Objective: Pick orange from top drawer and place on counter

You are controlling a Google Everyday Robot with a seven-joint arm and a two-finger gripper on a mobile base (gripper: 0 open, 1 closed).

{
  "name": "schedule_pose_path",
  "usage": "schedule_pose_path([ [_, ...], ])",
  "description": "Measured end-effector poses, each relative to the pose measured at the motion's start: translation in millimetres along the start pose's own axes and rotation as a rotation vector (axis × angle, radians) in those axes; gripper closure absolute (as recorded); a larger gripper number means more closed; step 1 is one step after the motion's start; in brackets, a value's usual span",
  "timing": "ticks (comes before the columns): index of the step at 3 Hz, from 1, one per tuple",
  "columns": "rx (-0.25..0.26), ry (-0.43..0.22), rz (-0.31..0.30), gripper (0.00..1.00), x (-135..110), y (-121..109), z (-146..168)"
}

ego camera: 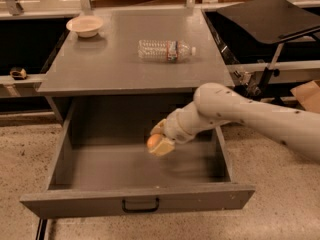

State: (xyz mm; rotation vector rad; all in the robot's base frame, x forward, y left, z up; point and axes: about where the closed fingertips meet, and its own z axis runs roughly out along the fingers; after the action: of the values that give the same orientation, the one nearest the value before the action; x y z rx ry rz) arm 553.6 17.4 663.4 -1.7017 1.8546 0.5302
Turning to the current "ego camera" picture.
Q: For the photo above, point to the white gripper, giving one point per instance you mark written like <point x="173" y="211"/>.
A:
<point x="174" y="126"/>

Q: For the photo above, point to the orange fruit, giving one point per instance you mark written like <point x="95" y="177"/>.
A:
<point x="154" y="140"/>

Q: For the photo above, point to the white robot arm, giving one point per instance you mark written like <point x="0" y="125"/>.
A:
<point x="214" y="105"/>

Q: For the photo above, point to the grey open top drawer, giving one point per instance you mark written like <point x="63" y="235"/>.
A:
<point x="102" y="159"/>

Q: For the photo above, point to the grey cabinet counter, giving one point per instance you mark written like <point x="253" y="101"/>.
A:
<point x="109" y="63"/>

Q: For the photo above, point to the clear plastic water bottle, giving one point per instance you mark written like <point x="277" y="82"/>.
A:
<point x="167" y="51"/>

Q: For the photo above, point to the white ceramic bowl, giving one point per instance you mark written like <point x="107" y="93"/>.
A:
<point x="85" y="26"/>

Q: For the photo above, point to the brown cardboard box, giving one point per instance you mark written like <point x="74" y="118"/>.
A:
<point x="308" y="95"/>

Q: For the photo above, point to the yellow black tape measure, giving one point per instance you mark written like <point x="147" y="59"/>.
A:
<point x="18" y="73"/>

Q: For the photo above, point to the black tray on stand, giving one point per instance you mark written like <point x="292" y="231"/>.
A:
<point x="271" y="22"/>

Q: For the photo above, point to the black drawer handle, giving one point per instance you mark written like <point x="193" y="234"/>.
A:
<point x="140" y="206"/>

